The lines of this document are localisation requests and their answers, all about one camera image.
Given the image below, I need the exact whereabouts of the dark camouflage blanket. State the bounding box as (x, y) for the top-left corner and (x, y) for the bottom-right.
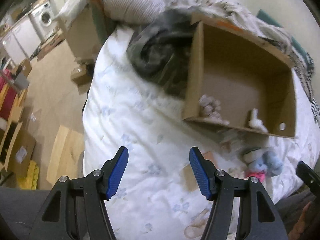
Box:
(126, 9), (197, 99)

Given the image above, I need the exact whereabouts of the white bear print duvet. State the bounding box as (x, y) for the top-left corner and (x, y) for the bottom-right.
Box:
(82, 26), (319, 239)

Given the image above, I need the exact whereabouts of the light blue plush toy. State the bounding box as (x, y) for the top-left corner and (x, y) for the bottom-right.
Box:
(242, 147), (284, 178)

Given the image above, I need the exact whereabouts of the white washing machine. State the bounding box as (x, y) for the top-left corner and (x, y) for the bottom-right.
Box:
(29, 1), (56, 42)

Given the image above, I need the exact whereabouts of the white knotted cloth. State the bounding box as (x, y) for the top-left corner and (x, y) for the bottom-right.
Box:
(248, 108), (268, 133)

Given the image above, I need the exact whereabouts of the striped grey pillow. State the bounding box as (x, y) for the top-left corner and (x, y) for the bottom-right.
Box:
(103, 0), (165, 24)

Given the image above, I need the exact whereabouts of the pink plastic toy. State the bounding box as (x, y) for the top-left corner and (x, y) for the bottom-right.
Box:
(245, 170), (266, 182)

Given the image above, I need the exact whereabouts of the brown cardboard box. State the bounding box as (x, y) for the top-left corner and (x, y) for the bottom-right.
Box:
(182, 13), (296, 138)

